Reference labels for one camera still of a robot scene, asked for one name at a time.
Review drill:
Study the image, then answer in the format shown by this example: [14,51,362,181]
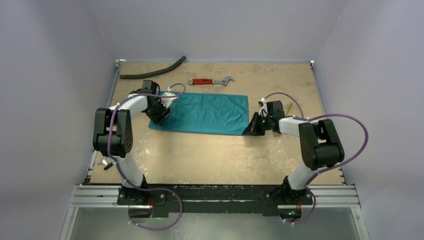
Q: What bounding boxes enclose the red handled adjustable wrench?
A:
[187,76,235,86]

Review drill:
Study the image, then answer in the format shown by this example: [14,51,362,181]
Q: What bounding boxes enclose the gold metal spoon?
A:
[285,103,293,116]

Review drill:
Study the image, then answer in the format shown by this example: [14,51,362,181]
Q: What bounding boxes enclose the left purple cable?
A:
[106,82,187,232]

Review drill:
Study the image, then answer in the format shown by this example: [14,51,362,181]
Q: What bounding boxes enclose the black handled pliers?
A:
[97,156,114,171]

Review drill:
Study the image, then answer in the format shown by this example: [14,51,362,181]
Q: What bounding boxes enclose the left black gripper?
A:
[144,97,172,126]

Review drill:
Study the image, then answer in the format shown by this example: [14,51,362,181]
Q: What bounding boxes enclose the black foam hose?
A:
[119,55,187,80]

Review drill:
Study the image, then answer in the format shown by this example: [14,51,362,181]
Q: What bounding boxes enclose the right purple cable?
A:
[259,92,370,226]

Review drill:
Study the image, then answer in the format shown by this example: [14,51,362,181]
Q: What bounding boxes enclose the purple cable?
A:
[106,82,187,232]
[259,92,370,226]

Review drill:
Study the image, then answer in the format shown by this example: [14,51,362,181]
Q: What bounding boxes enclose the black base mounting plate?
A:
[117,184,313,218]

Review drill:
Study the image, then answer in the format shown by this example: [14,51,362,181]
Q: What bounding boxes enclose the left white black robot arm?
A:
[92,80,179,205]

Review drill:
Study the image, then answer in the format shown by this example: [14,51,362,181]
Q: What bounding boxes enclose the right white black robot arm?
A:
[242,100,345,204]

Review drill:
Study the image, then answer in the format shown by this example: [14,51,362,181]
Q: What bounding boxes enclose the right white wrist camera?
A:
[258,97,267,108]

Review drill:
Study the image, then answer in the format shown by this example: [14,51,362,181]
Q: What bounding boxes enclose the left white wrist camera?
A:
[160,91,179,108]

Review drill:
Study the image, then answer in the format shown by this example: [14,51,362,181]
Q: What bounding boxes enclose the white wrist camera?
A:
[258,97,267,108]
[160,91,179,108]

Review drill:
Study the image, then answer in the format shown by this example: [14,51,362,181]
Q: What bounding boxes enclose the teal cloth napkin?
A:
[148,92,249,136]

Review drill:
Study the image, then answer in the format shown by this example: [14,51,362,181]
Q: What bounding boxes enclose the aluminium rail frame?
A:
[59,59,370,240]

